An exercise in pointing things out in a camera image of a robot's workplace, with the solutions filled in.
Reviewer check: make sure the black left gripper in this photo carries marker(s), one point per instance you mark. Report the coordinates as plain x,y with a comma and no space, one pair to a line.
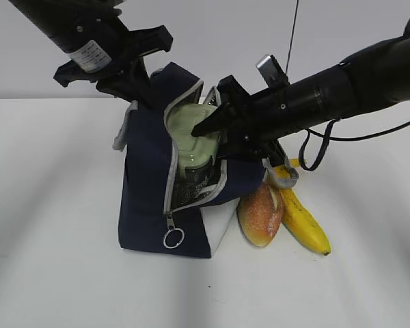
103,51

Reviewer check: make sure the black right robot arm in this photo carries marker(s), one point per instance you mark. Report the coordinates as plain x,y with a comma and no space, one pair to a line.
369,80

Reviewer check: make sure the green lid glass container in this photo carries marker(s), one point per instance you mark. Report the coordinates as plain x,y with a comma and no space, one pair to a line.
196,155

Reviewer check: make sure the brown bread roll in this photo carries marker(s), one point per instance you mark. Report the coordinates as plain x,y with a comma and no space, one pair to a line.
260,215

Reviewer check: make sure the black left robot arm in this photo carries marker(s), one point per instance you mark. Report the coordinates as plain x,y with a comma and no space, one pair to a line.
41,14

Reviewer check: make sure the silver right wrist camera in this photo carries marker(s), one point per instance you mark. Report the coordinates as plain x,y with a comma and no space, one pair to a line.
272,72

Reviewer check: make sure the navy and white lunch bag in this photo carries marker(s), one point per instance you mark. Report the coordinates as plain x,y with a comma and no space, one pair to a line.
149,220

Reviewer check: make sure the yellow banana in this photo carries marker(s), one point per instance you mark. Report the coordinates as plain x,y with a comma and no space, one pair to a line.
296,218

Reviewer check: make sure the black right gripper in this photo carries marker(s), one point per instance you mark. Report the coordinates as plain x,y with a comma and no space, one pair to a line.
245,120

